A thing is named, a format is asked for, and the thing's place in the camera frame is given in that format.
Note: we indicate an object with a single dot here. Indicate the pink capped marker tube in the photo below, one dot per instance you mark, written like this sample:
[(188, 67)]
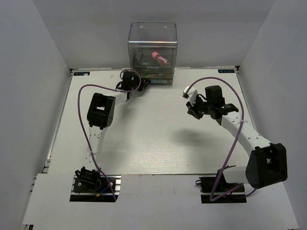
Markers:
[(160, 59)]

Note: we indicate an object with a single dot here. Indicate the blue capped highlighter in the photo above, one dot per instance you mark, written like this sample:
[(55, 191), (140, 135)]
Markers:
[(159, 81)]

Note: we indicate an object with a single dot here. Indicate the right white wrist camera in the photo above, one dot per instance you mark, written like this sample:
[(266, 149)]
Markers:
[(190, 93)]

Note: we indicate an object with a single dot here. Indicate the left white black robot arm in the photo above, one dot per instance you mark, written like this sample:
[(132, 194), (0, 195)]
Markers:
[(101, 110)]

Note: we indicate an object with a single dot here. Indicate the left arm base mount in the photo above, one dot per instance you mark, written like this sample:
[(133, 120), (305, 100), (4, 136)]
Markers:
[(91, 186)]

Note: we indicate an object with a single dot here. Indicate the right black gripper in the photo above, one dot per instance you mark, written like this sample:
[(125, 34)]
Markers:
[(192, 108)]

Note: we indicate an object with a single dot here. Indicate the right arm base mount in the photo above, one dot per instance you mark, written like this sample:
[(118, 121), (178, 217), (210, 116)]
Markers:
[(223, 188)]

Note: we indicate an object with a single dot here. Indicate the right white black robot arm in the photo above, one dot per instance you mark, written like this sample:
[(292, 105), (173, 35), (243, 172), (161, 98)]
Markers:
[(267, 162)]

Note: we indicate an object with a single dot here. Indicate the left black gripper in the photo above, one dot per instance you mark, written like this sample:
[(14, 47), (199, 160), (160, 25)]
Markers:
[(143, 83)]

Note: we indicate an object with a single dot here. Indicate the clear acrylic drawer organizer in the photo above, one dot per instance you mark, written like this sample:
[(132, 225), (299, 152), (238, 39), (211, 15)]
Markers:
[(152, 48)]

